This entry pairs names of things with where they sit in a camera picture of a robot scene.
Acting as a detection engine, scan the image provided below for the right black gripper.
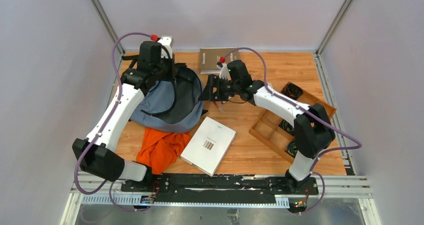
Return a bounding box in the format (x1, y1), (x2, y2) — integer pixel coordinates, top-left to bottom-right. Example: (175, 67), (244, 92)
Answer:
(198, 74), (241, 102)

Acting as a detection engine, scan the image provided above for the blue grey backpack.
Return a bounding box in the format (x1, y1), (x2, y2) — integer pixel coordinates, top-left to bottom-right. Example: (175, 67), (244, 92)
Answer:
(129, 62), (208, 133)

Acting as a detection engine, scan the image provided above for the white book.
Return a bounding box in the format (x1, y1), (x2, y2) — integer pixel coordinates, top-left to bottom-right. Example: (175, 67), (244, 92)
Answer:
(180, 116), (236, 177)

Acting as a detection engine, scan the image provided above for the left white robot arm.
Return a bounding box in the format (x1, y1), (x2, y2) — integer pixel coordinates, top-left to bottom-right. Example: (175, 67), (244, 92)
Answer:
(72, 36), (176, 195)

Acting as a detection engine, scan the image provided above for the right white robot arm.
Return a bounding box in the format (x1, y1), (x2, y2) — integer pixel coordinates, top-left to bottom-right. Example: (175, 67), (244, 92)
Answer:
(199, 60), (336, 194)

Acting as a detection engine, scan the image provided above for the red pen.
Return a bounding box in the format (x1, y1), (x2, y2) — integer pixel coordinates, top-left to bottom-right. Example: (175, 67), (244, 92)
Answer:
(213, 101), (224, 113)

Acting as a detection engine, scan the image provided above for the beige wallet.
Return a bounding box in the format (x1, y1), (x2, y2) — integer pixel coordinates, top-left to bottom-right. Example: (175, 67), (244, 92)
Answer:
(266, 82), (274, 89)

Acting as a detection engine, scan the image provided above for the wooden compartment tray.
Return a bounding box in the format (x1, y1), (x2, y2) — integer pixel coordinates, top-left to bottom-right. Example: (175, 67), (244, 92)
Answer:
(249, 81), (337, 163)

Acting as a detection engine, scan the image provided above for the orange cloth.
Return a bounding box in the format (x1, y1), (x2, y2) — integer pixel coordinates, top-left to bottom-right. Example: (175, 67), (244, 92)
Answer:
(135, 127), (192, 175)

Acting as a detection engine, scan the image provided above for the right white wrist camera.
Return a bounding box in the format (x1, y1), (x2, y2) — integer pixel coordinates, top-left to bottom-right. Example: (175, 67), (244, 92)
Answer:
(216, 62), (231, 80)

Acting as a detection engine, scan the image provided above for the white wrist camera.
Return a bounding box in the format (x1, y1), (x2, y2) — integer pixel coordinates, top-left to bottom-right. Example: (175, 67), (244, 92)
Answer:
(216, 62), (231, 80)
(157, 36), (174, 59)

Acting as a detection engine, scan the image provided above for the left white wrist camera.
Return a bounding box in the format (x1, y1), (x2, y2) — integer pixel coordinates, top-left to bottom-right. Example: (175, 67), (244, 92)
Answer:
(157, 36), (174, 59)

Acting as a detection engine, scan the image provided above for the coiled cable in tray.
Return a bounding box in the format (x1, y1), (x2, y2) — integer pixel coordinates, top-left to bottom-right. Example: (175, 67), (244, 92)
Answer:
(285, 140), (299, 159)

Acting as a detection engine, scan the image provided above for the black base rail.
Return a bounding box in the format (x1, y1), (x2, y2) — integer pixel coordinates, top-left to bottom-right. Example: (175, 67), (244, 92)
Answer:
(120, 173), (319, 205)

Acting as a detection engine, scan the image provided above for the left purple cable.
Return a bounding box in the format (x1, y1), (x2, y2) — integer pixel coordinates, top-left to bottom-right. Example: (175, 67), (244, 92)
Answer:
(73, 32), (159, 213)

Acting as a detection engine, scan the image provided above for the purple cable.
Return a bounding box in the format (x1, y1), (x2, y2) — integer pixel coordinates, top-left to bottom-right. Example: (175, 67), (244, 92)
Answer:
(219, 47), (363, 215)
(73, 32), (159, 213)

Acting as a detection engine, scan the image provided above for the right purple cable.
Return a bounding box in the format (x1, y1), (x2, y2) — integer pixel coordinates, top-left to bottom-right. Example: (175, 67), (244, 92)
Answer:
(219, 47), (363, 215)

